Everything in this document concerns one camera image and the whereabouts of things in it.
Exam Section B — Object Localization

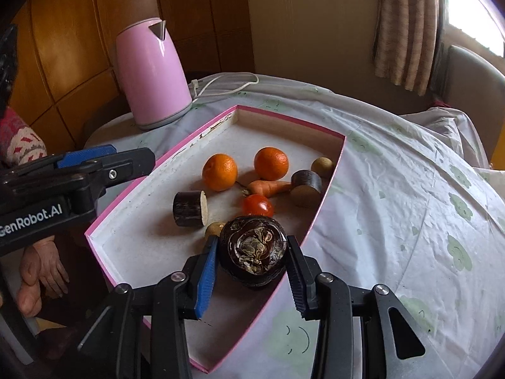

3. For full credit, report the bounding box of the orange mandarin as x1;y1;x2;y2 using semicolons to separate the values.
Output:
202;153;238;192
253;147;289;181

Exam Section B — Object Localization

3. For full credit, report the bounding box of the dark wrinkled passion fruit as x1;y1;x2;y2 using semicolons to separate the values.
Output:
217;216;288;290

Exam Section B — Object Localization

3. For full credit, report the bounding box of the red tomato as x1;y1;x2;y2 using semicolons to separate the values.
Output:
242;194;274;217

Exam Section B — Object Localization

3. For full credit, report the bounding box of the small orange carrot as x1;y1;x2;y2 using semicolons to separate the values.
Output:
243;180;291;199

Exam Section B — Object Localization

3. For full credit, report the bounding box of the dark cut eggplant piece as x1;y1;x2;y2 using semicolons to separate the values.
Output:
290;169;323;208

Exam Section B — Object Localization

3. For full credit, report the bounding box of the large brown kiwi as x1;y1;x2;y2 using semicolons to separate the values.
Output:
311;157;336;179

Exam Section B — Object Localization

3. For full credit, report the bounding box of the small brown kiwi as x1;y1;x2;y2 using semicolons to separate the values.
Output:
205;222;226;242

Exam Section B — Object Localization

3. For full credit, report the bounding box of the red patterned sleeve forearm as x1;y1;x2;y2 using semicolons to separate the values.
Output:
0;107;47;168

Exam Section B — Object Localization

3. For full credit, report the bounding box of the person's left hand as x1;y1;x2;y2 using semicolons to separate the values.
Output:
16;235;69;317

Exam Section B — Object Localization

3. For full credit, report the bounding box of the pink electric kettle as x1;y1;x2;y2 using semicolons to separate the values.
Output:
116;17;193;131

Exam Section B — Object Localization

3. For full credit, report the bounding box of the white cloud-print tablecloth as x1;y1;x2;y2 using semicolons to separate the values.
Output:
87;73;504;378

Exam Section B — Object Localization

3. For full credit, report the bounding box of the grey yellow blue headboard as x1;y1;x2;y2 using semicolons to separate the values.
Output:
442;45;504;158

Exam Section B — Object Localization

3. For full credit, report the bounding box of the beige patterned curtain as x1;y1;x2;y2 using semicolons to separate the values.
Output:
374;0;440;96

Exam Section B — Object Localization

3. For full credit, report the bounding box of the white power cable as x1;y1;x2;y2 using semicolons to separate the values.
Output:
189;72;260;102

